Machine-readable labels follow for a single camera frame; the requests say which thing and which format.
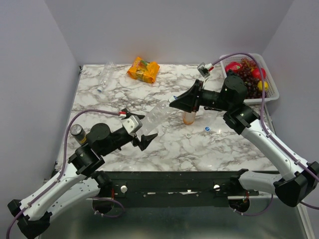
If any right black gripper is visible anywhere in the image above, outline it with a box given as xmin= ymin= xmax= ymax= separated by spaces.
xmin=170 ymin=79 xmax=231 ymax=113

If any orange juice bottle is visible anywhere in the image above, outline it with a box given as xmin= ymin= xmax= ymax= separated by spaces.
xmin=182 ymin=112 xmax=196 ymax=125

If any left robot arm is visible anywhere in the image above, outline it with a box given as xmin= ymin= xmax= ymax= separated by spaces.
xmin=8 ymin=109 xmax=157 ymax=239

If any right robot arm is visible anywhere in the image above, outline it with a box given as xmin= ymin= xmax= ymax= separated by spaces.
xmin=170 ymin=76 xmax=319 ymax=207

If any clear bottle blue cap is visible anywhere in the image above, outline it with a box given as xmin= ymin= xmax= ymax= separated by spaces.
xmin=97 ymin=62 xmax=115 ymax=93

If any orange snack bag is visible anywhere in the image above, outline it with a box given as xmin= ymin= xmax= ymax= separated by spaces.
xmin=127 ymin=57 xmax=160 ymax=84

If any red apple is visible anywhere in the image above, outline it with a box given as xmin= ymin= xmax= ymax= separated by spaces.
xmin=225 ymin=62 xmax=242 ymax=73

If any black yellow drink can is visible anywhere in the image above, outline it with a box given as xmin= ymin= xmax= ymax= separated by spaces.
xmin=69 ymin=124 xmax=87 ymax=145

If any dark red grape bunch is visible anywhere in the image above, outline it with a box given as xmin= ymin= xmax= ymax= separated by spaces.
xmin=237 ymin=57 xmax=262 ymax=100

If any yellow lemon upper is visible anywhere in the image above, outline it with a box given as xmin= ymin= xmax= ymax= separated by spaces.
xmin=257 ymin=81 xmax=269 ymax=92

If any red round fruit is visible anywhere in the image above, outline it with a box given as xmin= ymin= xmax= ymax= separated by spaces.
xmin=252 ymin=68 xmax=266 ymax=80

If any white plastic basket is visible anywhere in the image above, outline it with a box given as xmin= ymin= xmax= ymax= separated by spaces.
xmin=220 ymin=53 xmax=279 ymax=105

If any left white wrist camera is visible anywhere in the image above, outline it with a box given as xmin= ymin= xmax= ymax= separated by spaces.
xmin=121 ymin=116 xmax=142 ymax=136

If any black base frame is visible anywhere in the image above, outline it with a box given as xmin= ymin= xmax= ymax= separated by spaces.
xmin=91 ymin=170 xmax=259 ymax=208

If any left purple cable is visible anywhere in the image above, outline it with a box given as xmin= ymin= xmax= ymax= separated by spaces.
xmin=5 ymin=109 xmax=127 ymax=239

